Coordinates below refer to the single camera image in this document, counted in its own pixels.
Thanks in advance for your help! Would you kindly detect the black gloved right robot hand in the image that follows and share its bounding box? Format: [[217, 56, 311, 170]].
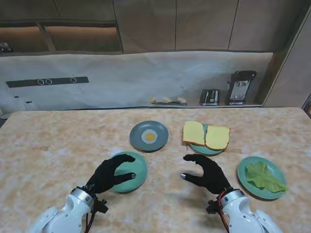
[[180, 153, 233, 195]]

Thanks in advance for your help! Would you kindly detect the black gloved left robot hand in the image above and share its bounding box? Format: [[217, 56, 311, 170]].
[[86, 153, 137, 194]]

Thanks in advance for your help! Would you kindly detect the yellow bread slice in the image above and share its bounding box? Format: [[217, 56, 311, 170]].
[[205, 125, 231, 151], [182, 120, 206, 147]]

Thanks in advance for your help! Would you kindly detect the green lettuce leaf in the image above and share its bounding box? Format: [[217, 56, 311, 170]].
[[245, 161, 289, 193]]

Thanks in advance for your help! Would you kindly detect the fried egg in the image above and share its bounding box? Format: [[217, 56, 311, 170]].
[[141, 129, 159, 144]]

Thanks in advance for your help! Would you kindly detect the green bread plate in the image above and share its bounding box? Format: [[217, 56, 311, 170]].
[[188, 123, 224, 156]]

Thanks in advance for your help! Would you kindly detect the green lettuce plate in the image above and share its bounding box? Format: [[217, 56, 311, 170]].
[[237, 156, 287, 200]]

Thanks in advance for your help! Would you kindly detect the grey plate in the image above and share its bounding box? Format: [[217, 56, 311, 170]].
[[129, 120, 169, 152]]

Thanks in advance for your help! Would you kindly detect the black silver toaster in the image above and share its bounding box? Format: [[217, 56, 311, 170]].
[[199, 89, 221, 106]]

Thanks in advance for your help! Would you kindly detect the dark cutting board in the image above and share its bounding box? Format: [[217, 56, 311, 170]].
[[152, 100, 188, 106]]

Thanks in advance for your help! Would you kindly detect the black silver coffee machine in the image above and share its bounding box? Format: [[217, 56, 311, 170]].
[[225, 70, 257, 106]]

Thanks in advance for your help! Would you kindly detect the tall white container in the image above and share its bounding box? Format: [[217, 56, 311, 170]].
[[12, 96, 25, 112]]

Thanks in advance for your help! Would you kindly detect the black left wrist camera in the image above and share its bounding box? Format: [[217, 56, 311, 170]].
[[92, 198, 109, 215]]

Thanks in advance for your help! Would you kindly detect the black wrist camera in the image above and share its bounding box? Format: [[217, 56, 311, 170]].
[[206, 199, 221, 215], [92, 198, 109, 215]]

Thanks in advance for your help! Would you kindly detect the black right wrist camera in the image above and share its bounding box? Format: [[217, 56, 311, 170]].
[[206, 199, 221, 215]]

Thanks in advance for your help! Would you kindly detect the red black right arm cable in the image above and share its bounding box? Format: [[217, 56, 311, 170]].
[[217, 190, 230, 233]]

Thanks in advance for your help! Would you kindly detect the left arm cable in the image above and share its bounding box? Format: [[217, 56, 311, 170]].
[[85, 194, 98, 233]]

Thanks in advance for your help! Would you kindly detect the black wall socket strip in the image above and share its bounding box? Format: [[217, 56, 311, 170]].
[[5, 76, 89, 88]]

